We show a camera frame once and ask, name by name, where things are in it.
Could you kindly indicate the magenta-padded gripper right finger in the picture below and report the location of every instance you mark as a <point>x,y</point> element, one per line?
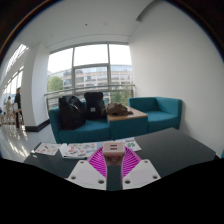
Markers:
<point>141,173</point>

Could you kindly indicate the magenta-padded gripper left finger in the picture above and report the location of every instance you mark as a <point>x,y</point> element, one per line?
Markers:
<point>85,175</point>

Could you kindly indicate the teal sofa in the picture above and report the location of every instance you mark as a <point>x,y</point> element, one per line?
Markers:
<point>90,131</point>

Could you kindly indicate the teal wood-topped side table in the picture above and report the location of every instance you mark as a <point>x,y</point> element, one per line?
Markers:
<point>128,126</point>

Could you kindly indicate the teal armchair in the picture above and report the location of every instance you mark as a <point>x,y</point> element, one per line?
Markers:
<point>163,115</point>

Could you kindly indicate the shiny black backpack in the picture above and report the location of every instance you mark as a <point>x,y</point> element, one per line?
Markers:
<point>71,113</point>

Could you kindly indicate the brown bag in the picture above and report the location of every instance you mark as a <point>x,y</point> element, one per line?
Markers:
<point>118,109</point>

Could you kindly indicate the black backpack with label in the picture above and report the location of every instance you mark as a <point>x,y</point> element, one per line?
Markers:
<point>95,105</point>

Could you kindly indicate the metal window railing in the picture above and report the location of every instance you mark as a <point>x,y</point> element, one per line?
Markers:
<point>110,87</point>

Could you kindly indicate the person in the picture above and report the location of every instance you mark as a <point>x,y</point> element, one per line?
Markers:
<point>17,106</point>
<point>9,108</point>

